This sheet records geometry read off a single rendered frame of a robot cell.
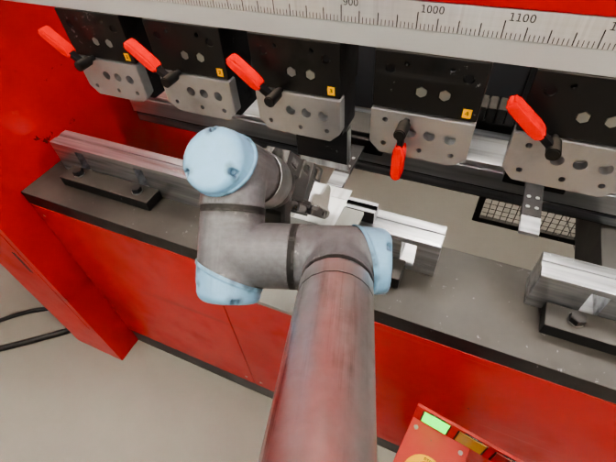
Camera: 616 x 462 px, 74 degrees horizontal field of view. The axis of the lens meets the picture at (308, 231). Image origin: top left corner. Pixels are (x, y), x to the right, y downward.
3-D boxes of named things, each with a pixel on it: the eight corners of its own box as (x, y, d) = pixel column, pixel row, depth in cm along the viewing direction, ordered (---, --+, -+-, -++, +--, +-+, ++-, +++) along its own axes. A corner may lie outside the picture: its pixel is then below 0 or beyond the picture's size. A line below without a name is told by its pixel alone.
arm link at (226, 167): (173, 200, 44) (179, 122, 44) (225, 211, 54) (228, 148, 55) (240, 201, 41) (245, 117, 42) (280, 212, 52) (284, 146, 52)
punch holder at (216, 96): (170, 108, 80) (139, 19, 67) (195, 86, 85) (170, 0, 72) (236, 122, 75) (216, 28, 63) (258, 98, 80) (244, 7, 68)
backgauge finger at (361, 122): (308, 185, 91) (307, 168, 87) (349, 122, 106) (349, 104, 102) (360, 198, 87) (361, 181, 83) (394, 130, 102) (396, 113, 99)
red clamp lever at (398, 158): (388, 181, 65) (393, 129, 58) (395, 166, 67) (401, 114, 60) (399, 184, 64) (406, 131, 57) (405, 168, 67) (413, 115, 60)
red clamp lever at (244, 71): (225, 57, 61) (276, 103, 63) (239, 45, 63) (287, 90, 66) (221, 64, 62) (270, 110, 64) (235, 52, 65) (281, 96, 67)
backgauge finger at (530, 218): (491, 231, 79) (499, 213, 75) (507, 151, 94) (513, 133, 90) (560, 248, 75) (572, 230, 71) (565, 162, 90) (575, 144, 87)
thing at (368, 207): (285, 200, 90) (283, 190, 88) (291, 192, 92) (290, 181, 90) (373, 224, 84) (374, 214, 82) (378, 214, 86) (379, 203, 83)
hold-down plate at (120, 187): (64, 184, 114) (59, 176, 111) (78, 172, 117) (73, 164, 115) (150, 211, 104) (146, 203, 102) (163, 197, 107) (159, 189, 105)
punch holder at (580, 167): (498, 176, 61) (536, 70, 49) (504, 144, 66) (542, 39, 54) (613, 201, 56) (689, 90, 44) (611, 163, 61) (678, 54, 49)
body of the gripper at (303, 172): (325, 170, 68) (302, 153, 56) (312, 221, 68) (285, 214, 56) (284, 160, 70) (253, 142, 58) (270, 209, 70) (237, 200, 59)
